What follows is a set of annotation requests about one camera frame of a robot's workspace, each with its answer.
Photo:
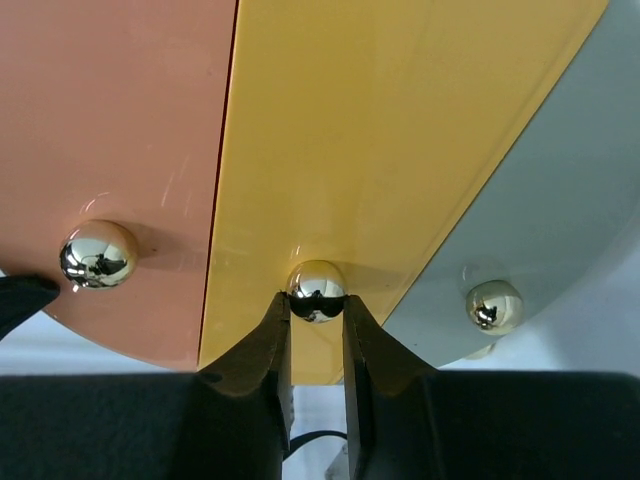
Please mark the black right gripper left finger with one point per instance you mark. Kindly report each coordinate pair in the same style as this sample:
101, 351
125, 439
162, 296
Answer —
228, 421

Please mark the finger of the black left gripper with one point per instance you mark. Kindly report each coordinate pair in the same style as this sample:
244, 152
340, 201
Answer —
21, 297

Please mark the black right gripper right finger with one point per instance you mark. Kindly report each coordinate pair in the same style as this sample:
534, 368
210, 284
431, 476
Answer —
409, 420

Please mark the cylindrical beige drawer container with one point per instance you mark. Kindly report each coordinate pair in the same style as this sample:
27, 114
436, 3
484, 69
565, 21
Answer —
171, 165

